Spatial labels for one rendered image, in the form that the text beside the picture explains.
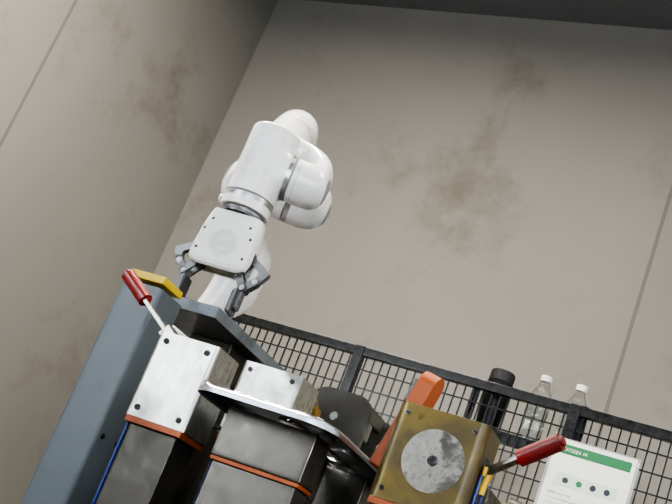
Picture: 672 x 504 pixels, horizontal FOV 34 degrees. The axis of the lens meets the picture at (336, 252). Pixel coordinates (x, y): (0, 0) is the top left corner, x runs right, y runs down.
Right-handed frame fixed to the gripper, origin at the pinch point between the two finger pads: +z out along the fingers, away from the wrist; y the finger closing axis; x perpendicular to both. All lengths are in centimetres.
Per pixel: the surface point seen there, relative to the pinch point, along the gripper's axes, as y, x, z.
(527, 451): 58, -32, 14
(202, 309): 3.1, -6.5, 3.0
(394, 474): 45, -33, 21
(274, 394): 17.9, -3.7, 11.3
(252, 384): 14.0, -3.2, 10.8
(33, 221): -179, 210, -64
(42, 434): -167, 269, 9
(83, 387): -4.1, -16.9, 21.3
